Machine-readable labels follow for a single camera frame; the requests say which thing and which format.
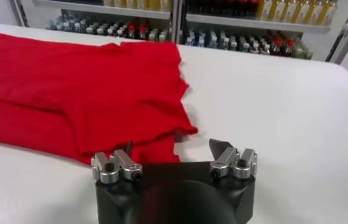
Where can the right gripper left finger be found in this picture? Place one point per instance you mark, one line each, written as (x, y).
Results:
(107, 167)

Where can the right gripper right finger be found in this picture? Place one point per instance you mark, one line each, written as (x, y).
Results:
(244, 162)

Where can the red t-shirt with bear print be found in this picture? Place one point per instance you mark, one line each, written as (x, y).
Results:
(85, 91)

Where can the glass door beverage cooler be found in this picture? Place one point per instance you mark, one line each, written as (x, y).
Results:
(253, 22)
(107, 10)

